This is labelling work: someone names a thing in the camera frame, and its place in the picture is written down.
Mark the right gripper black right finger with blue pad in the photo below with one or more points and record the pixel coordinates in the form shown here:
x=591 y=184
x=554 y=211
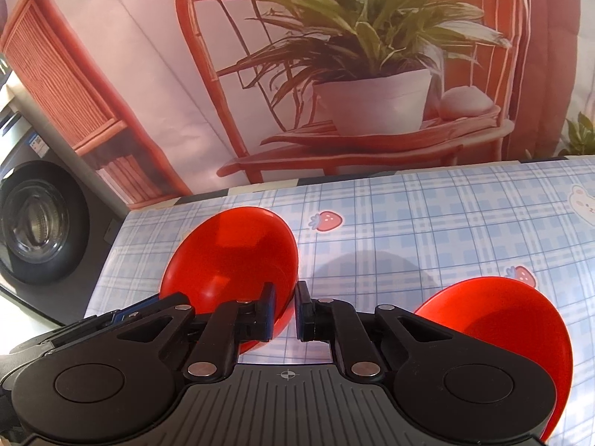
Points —
x=364 y=345

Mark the printed room backdrop cloth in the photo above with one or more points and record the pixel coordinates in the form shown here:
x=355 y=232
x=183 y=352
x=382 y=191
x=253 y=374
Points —
x=165 y=98

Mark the dark front-load washing machine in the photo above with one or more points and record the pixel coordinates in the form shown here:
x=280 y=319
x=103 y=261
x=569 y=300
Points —
x=56 y=233

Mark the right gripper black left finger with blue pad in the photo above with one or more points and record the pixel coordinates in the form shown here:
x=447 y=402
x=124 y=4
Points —
x=208 y=346

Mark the red bowl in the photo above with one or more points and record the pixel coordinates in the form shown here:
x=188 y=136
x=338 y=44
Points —
x=231 y=256
x=514 y=316

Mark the blue plaid tablecloth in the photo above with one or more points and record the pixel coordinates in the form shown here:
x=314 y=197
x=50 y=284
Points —
x=401 y=238

